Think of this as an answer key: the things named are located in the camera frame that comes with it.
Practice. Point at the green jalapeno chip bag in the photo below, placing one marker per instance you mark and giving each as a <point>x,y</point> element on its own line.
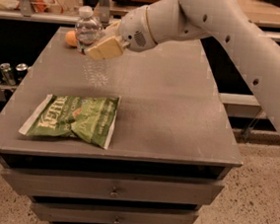
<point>89,119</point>

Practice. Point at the right silver can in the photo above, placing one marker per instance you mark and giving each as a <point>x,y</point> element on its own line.
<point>22,70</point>

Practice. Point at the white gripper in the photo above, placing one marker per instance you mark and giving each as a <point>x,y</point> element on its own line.
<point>133,30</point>

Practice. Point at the middle grey drawer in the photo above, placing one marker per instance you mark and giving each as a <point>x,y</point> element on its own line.
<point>100,214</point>

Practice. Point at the grey drawer cabinet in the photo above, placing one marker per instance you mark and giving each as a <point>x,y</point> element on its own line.
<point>170,121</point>

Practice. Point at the metal shelf rail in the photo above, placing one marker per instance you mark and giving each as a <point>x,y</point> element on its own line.
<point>68,20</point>

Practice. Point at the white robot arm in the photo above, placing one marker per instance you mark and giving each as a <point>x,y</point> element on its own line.
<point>255,55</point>

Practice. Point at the clear plastic water bottle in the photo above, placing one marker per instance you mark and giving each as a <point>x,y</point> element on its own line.
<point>88,30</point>

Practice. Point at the orange fruit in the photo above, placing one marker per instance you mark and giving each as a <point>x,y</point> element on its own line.
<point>71,39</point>

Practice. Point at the top grey drawer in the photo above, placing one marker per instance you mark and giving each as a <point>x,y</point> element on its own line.
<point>111,186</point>

